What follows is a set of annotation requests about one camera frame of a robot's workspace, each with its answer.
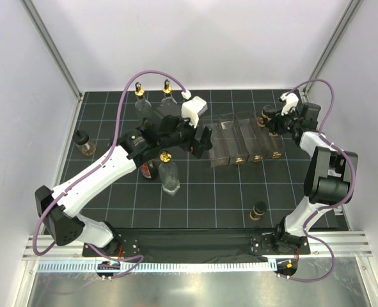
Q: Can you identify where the black grid mat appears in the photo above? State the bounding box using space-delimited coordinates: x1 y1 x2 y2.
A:
59 89 310 228

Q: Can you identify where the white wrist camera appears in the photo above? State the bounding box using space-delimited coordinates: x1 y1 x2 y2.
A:
280 91 299 116
181 96 208 128

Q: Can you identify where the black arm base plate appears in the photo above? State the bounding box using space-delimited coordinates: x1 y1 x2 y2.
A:
81 227 311 262

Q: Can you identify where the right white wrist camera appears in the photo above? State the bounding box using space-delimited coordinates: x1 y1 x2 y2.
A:
280 91 299 116

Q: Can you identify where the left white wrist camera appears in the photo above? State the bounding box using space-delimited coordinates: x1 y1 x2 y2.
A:
181 96 208 128

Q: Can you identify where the left aluminium frame post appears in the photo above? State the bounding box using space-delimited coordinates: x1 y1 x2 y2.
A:
20 0 83 101

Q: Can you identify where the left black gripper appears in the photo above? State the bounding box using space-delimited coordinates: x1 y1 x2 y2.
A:
159 110 212 158

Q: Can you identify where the empty glass oil bottle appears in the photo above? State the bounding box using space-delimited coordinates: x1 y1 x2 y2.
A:
159 151 180 196

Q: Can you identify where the white slotted cable duct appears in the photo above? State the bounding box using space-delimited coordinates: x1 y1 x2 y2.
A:
36 260 277 273

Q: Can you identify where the small black spice jar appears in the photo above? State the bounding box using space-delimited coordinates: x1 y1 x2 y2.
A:
249 201 267 221
258 105 275 127

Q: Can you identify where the purple cable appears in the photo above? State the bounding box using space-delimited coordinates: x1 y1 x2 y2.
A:
31 69 193 285
278 79 352 284

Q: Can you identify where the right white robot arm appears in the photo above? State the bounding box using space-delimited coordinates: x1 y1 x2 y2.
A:
258 102 358 254

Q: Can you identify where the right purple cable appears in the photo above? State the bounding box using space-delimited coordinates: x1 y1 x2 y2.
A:
278 79 352 284

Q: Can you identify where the dark sauce bottle red label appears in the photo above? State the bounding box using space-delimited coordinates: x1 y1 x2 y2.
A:
140 160 159 180

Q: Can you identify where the round amber sauce bottle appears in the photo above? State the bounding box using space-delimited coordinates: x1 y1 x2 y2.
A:
72 130 96 156

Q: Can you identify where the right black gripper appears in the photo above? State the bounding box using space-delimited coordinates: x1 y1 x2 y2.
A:
265 105 301 135

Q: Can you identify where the aluminium frame post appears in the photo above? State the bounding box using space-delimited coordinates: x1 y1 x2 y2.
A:
309 0 363 79
20 0 83 101

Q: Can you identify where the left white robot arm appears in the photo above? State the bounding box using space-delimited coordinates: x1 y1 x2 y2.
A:
35 115 212 256

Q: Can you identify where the glass oil bottle back left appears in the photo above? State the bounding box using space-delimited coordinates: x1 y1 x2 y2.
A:
135 82 153 129

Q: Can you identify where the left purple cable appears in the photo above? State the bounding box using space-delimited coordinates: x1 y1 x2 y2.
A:
31 69 193 285

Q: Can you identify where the right aluminium frame post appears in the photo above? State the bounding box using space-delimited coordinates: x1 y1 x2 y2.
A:
309 0 363 79

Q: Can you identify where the aluminium front rail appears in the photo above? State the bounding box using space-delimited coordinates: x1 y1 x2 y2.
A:
22 230 374 262

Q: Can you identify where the glass oil bottle back right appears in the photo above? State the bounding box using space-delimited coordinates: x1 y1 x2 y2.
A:
161 79 177 107

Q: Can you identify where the clear acrylic organizer tray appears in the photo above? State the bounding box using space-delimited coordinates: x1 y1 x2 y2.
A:
200 111 285 168

